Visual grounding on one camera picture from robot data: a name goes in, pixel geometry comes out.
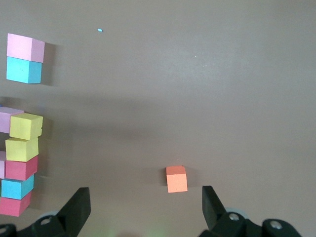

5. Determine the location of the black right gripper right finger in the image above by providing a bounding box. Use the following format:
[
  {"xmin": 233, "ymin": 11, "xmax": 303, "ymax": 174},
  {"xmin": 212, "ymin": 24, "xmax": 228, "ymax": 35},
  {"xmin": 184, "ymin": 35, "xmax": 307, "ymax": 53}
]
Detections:
[{"xmin": 198, "ymin": 185, "xmax": 303, "ymax": 237}]

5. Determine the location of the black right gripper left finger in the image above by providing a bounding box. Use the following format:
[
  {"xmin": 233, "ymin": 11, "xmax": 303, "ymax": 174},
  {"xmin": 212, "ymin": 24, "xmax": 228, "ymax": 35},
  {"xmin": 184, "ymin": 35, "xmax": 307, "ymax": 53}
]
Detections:
[{"xmin": 0, "ymin": 187, "xmax": 91, "ymax": 237}]

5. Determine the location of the blue foam cube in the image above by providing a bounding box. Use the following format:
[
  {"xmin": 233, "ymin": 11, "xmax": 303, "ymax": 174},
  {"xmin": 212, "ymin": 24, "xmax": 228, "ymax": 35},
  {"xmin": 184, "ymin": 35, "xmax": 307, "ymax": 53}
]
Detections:
[{"xmin": 0, "ymin": 173, "xmax": 35, "ymax": 200}]

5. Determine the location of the yellow foam cube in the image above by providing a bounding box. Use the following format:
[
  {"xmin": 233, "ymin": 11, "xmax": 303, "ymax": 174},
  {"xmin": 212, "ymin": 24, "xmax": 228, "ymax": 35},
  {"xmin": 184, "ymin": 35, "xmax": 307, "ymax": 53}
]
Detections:
[
  {"xmin": 5, "ymin": 137, "xmax": 40, "ymax": 163},
  {"xmin": 9, "ymin": 113, "xmax": 44, "ymax": 141}
]

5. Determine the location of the cyan foam cube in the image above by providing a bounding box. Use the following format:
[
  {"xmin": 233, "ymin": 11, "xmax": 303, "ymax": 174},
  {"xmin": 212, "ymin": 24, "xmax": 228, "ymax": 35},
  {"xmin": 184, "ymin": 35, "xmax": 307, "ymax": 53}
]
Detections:
[{"xmin": 5, "ymin": 56, "xmax": 43, "ymax": 85}]

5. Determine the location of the brown table cover sheet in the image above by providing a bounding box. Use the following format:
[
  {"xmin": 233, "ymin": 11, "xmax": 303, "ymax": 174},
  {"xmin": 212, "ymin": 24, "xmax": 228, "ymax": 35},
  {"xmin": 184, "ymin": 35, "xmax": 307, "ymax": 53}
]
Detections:
[{"xmin": 0, "ymin": 0, "xmax": 316, "ymax": 237}]

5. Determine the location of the red foam cube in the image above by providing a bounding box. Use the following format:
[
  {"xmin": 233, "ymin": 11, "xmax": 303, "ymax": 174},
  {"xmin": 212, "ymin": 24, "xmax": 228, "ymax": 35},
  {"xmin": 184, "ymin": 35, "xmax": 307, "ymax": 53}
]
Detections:
[
  {"xmin": 0, "ymin": 191, "xmax": 33, "ymax": 218},
  {"xmin": 4, "ymin": 155, "xmax": 39, "ymax": 181}
]

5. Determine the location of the orange foam cube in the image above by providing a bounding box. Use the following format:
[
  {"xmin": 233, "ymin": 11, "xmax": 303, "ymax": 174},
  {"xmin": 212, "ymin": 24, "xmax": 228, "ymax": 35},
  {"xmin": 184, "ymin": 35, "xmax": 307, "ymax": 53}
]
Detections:
[{"xmin": 165, "ymin": 165, "xmax": 189, "ymax": 194}]

